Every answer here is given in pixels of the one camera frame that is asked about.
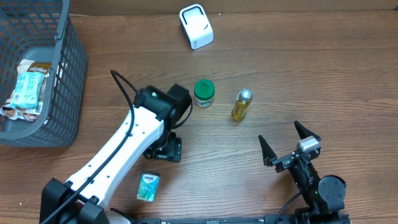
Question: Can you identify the white barcode scanner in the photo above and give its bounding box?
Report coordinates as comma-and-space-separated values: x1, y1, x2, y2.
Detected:
179, 4, 214, 50

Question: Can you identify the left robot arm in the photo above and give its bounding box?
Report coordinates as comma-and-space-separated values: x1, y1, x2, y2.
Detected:
40, 84, 192, 223

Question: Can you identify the Kleenex pocket tissue pack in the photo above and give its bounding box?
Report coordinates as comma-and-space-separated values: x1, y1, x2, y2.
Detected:
137, 173, 160, 202

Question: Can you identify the yellow dish soap bottle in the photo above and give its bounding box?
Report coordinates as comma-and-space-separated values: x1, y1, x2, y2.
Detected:
231, 88, 252, 121

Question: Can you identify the mint green wipes pack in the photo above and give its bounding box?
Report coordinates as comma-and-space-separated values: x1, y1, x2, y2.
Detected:
10, 72, 45, 109

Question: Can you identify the grey plastic shopping basket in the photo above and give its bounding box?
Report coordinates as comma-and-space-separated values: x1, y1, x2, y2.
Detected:
1, 0, 87, 147

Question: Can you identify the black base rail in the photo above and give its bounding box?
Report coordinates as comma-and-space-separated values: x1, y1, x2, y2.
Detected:
105, 213, 351, 224

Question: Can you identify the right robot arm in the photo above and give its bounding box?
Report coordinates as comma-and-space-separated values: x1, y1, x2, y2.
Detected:
258, 121, 351, 224

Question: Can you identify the brown white snack bag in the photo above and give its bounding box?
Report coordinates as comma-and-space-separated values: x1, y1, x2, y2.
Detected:
1, 59, 52, 121

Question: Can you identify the green lid seasoning jar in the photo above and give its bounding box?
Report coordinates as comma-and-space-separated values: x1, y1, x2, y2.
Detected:
194, 80, 215, 108

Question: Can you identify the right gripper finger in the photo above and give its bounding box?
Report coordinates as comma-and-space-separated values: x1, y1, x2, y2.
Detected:
294, 121, 322, 141
258, 135, 277, 166

